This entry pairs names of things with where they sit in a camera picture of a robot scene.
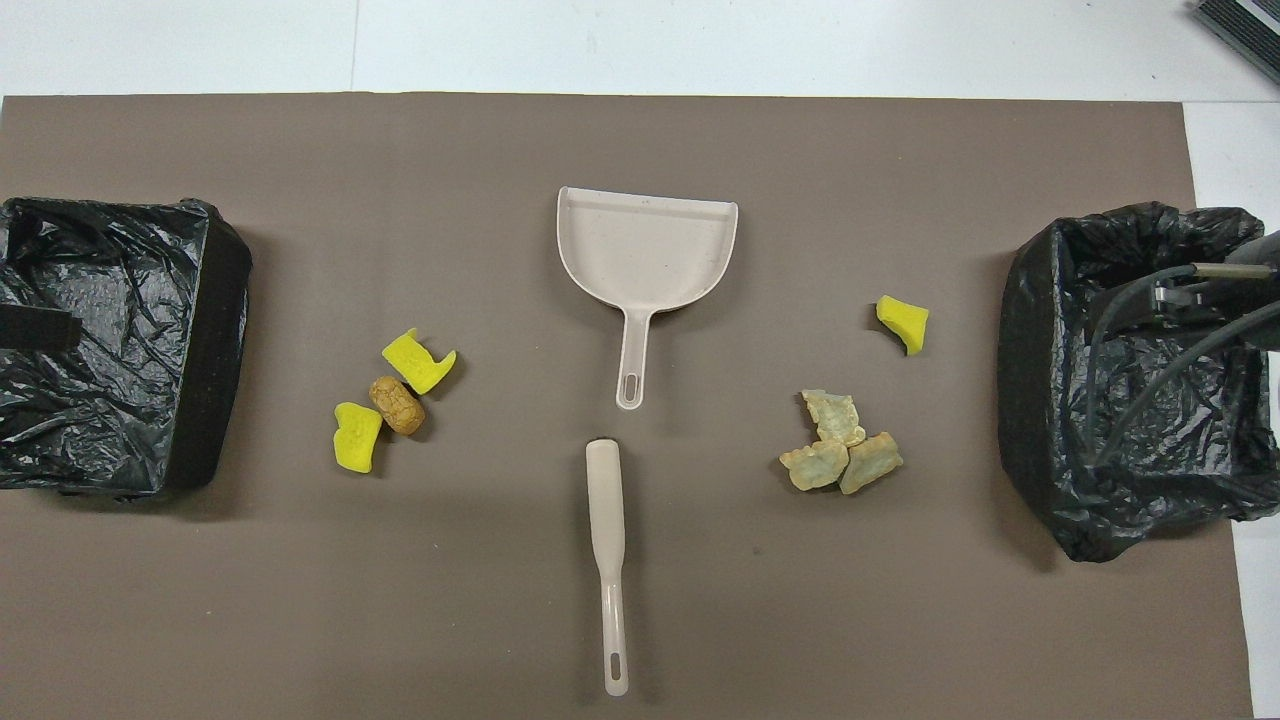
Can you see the wavy yellow sponge piece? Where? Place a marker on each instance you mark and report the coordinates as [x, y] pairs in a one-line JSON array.
[[357, 440]]

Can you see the bread piece lower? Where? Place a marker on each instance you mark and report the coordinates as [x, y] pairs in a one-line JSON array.
[[835, 415]]

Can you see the black bag-lined bin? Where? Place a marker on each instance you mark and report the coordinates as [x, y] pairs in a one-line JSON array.
[[120, 300], [1040, 400]]

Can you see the beige hand brush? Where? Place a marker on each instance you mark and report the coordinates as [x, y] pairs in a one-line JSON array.
[[606, 500]]

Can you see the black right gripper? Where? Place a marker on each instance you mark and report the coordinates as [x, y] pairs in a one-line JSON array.
[[1220, 295]]

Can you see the bread piece left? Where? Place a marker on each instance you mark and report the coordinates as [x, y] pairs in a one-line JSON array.
[[870, 462]]

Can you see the bread piece top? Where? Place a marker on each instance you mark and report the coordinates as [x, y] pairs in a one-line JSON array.
[[815, 466]]

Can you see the small yellow sponge wedge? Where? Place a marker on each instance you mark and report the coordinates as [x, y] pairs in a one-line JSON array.
[[905, 322]]

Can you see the bread piece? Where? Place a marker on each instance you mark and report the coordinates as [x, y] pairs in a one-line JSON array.
[[835, 415], [870, 462], [815, 466]]

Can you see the brown cork-like lump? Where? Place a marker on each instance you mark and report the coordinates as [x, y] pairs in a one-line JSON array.
[[397, 405]]

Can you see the grey ribbed block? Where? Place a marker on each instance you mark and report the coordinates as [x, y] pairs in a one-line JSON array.
[[1245, 30]]

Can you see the notched yellow sponge piece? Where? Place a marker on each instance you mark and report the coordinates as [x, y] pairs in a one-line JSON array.
[[415, 362]]

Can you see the beige plastic dustpan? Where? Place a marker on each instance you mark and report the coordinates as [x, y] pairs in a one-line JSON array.
[[645, 250]]

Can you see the brown table mat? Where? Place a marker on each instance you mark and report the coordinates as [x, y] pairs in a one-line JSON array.
[[640, 130]]

